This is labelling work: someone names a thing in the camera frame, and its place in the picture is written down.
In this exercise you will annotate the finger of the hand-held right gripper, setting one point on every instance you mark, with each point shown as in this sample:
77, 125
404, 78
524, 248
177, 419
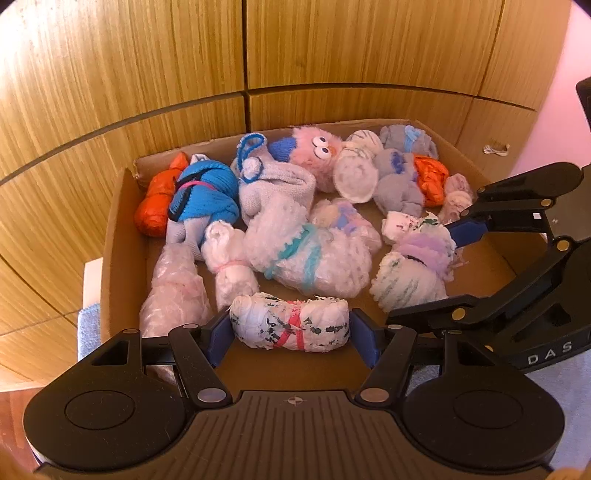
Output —
443, 314
466, 230

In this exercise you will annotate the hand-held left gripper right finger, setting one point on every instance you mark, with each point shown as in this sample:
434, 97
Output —
364, 339

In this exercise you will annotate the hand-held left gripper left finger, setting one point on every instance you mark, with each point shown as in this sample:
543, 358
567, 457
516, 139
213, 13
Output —
220, 339

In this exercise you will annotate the white cloth bundle lilac tie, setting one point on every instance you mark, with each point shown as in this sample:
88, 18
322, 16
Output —
411, 263

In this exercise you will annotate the clear bubble wrap bundle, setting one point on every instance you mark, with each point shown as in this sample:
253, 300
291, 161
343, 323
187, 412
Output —
173, 290

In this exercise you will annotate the white speckled bundle red tie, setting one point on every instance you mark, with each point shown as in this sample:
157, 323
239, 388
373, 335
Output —
288, 325

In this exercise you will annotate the white fluffy bundle pink tie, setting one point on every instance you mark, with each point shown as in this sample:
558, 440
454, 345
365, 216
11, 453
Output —
228, 267

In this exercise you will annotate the white round striped bundle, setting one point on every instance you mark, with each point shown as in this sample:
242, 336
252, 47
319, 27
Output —
358, 175

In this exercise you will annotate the cardboard box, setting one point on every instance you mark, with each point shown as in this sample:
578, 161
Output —
122, 230

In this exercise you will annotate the pinkish white cloth bundle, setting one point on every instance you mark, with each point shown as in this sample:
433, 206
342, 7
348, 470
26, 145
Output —
456, 196

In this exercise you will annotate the small orange plastic bundle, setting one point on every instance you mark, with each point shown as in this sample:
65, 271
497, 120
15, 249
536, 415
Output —
431, 180

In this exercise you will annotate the grey bundle blue print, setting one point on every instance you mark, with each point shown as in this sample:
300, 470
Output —
397, 189

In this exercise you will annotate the white fuzzy teal-trim bundle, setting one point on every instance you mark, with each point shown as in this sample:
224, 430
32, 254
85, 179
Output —
314, 263

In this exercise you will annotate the pastel fluffy bundle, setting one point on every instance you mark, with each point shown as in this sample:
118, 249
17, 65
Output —
344, 221

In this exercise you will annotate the blue towel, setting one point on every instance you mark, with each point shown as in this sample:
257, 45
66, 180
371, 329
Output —
90, 330

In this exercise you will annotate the white table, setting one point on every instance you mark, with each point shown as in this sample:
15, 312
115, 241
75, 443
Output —
93, 281

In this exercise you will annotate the blue and grey sock bundle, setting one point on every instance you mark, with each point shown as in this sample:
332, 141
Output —
207, 194

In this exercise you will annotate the lavender sock bundle blue crochet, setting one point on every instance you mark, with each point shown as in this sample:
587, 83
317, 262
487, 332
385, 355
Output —
277, 184

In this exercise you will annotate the pink fuzzy toy blue hat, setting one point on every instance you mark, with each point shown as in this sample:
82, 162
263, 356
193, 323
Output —
309, 152

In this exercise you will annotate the wooden wardrobe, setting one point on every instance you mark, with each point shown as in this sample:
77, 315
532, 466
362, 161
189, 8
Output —
138, 69

